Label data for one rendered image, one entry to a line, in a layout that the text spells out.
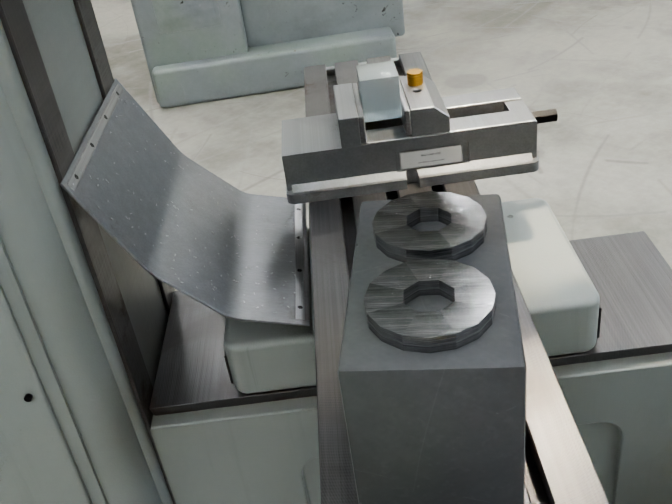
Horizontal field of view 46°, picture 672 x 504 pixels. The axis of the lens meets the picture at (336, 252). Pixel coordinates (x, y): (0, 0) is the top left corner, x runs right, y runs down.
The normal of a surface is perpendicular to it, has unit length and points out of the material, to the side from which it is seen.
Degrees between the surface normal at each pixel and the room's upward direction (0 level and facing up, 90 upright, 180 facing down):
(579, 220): 0
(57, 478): 88
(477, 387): 90
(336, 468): 0
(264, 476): 90
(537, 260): 0
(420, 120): 90
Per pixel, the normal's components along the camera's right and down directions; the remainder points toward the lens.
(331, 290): -0.12, -0.83
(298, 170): 0.06, 0.55
